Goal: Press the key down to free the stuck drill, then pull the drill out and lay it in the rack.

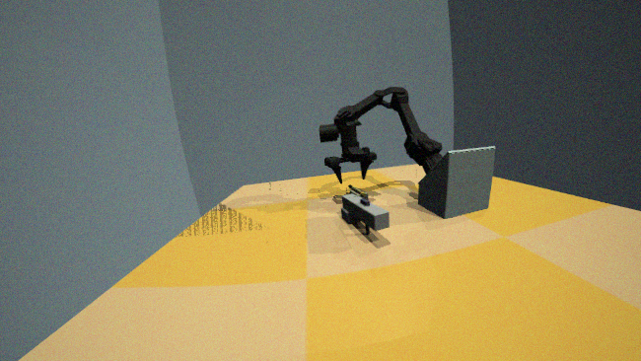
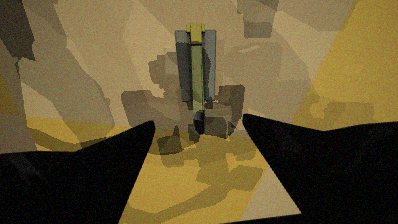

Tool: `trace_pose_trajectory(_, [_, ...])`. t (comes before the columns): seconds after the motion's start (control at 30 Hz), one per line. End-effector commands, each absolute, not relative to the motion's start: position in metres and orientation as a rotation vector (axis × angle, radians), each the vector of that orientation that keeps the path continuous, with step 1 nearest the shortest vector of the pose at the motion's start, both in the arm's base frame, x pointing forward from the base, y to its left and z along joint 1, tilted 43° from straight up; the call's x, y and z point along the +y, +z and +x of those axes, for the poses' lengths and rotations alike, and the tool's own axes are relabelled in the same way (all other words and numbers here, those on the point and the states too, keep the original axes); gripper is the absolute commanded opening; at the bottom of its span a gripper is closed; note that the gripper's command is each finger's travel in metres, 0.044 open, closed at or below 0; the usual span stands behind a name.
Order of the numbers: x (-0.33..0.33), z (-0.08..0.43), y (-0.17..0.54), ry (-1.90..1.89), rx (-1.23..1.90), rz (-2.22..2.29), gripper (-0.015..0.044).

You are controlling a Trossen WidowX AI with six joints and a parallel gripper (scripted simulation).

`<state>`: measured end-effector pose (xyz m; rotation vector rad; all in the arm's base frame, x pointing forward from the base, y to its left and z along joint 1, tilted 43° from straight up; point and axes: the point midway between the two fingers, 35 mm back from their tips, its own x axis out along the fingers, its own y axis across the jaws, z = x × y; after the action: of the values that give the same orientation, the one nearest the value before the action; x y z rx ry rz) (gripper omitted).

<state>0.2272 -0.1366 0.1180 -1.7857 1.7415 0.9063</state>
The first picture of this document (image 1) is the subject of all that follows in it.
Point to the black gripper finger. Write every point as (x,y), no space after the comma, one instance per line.
(337,171)
(364,167)

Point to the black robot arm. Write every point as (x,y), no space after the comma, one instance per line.
(422,149)

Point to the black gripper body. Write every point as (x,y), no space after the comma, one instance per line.
(335,161)

